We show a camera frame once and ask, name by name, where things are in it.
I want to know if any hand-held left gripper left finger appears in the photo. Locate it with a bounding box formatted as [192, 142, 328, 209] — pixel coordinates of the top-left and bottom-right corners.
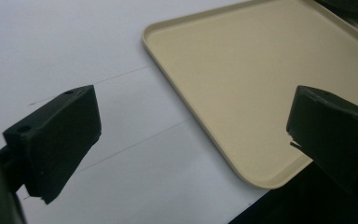
[0, 84, 103, 205]

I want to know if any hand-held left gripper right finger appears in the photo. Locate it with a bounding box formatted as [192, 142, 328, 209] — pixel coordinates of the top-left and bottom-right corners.
[285, 85, 358, 197]

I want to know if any beige plastic tray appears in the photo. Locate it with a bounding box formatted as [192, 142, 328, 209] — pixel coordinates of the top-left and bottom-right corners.
[142, 0, 358, 190]

